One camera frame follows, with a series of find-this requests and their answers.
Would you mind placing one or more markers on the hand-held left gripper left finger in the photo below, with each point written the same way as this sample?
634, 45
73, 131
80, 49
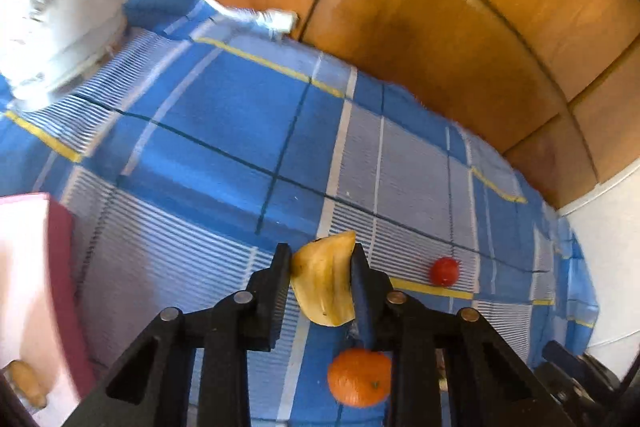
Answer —
279, 289

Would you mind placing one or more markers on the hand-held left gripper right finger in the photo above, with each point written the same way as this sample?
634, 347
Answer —
361, 302

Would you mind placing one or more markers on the yellow banana piece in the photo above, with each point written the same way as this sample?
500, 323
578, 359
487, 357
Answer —
322, 279

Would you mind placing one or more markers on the orange tangerine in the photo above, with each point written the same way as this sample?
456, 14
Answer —
357, 379

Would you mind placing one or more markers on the red cherry tomato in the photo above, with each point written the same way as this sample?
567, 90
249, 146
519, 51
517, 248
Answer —
444, 271

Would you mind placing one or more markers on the pink cardboard box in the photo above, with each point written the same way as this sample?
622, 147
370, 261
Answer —
35, 287

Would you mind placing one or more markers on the blue plaid tablecloth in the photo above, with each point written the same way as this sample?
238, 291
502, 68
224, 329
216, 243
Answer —
210, 142

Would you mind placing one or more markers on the wooden cabinet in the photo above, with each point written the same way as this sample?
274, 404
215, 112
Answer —
440, 7

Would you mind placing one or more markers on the white ceramic electric kettle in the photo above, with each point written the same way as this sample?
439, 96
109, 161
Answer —
50, 17

